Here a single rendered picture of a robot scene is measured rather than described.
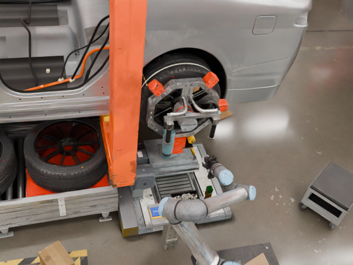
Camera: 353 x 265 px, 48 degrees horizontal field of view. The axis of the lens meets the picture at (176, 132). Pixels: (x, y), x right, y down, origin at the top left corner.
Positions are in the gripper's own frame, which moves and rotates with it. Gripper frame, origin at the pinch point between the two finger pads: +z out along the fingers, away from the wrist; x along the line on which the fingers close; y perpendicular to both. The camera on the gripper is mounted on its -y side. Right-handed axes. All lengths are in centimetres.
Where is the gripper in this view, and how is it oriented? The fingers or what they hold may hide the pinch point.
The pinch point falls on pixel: (203, 160)
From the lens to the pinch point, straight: 292.1
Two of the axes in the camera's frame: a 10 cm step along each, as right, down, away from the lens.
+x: -9.3, 1.6, -3.2
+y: -0.4, -9.4, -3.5
